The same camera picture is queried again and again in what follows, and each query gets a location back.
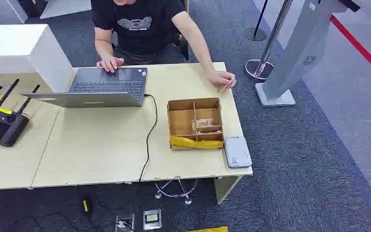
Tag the person's right hand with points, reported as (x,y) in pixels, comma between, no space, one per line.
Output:
(109,64)

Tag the person's left hand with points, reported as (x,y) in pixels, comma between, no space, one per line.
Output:
(219,78)

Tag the thin wooden card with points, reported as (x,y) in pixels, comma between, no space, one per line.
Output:
(226,86)

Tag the grey open laptop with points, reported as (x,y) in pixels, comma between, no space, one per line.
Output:
(108,85)

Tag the person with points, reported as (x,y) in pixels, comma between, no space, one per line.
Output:
(140,35)

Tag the printed card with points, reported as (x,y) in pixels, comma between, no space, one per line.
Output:
(203,123)

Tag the wooden compartment box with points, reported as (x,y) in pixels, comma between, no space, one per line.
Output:
(180,121)

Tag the white flat device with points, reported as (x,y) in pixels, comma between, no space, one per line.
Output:
(237,151)

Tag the silver kiosk stand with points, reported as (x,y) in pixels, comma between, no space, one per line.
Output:
(296,54)

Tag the white cabinet block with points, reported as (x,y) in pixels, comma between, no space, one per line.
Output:
(16,48)

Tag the pale desk leg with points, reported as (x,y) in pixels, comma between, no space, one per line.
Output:
(225,189)

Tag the chrome chair base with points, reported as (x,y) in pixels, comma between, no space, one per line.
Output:
(176,192)

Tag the black router with antennas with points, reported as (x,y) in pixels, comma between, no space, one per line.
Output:
(1,126)

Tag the black adapter with yellow label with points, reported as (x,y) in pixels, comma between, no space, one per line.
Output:
(86,205)

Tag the red barrier belt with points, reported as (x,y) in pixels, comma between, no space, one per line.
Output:
(361,49)

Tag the yellow sheet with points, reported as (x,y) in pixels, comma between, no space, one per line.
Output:
(208,229)

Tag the floor socket with closed lid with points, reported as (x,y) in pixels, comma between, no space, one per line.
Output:
(152,219)

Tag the open floor socket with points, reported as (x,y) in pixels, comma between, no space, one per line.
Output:
(125,223)

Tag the chrome stanchion post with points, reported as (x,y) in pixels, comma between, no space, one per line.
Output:
(265,57)

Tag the black stanchion post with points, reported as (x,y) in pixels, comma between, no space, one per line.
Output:
(255,33)

